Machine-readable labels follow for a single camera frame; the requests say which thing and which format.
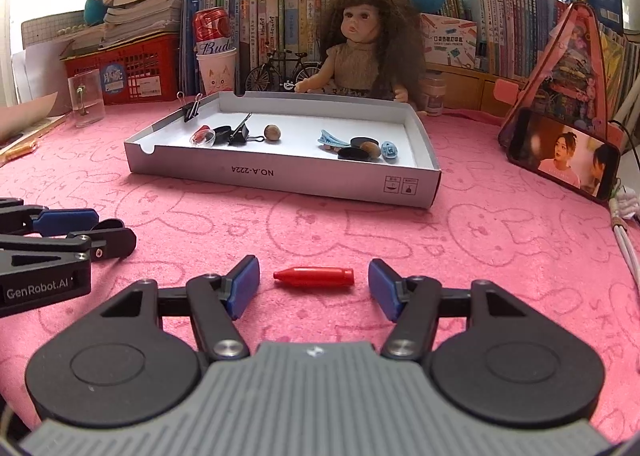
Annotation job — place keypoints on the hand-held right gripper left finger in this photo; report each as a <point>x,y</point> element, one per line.
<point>242,286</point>

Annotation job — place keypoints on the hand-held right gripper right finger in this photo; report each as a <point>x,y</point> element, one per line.
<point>384,288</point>

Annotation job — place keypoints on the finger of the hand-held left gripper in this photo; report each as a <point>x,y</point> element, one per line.
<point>112,241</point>
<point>65,221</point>

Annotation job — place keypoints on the white cardboard box tray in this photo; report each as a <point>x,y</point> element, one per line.
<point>250,171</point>

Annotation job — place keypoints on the black bottle cap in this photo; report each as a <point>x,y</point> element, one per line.
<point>351,154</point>

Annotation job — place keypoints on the short light blue hair clip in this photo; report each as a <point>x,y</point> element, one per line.
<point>390,150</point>

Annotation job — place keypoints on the clear plastic half dome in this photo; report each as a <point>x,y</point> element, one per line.
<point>208,139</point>

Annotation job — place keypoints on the small black disc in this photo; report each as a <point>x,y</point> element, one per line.
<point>365,141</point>

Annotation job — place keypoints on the large black binder clip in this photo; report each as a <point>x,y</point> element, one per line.
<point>240,135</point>

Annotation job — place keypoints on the black round lid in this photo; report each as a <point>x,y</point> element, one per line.
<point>222,132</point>

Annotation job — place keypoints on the long light blue hair clip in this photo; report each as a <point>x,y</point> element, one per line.
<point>330,137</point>

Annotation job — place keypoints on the pink bunny-print mat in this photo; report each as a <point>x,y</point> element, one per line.
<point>450,246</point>

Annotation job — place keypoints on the yellow wrapped snack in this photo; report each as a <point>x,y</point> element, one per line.
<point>20,151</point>

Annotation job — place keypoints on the green cover booklet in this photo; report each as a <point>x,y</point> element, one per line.
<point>47,128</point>

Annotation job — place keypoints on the cream paper sheet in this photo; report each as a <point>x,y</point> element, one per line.
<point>25,116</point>

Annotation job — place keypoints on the clear glass mug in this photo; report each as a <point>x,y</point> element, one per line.
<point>90,106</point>

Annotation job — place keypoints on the small black binder clip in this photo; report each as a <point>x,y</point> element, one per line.
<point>191,111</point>

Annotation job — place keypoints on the large red plastic basket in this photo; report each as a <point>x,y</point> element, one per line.
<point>150,71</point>

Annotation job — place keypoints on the white grid board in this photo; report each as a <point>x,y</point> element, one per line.
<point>45,28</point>

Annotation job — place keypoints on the white cat-print paper cup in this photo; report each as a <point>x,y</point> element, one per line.
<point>217,76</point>

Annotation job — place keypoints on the small clear jar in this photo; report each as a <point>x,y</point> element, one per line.
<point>434,96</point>

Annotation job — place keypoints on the miniature black bicycle model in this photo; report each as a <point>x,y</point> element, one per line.
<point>287,85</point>

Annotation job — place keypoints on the wooden drawer unit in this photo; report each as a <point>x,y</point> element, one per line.
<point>470,88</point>

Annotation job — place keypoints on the black smartphone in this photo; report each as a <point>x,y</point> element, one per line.
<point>570,156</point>

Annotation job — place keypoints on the brown-haired doll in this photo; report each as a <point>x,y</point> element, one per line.
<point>355,61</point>

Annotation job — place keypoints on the stack of lying books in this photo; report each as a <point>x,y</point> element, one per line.
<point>145,6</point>

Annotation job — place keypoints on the red beer can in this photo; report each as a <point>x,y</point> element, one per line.
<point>212,28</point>

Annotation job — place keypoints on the white colourful-print stationery box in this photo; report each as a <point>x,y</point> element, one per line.
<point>450,43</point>

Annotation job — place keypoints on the row of upright books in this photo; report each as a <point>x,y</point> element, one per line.
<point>280,11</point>

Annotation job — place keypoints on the pink toy house model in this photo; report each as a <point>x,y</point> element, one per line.
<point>565,76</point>

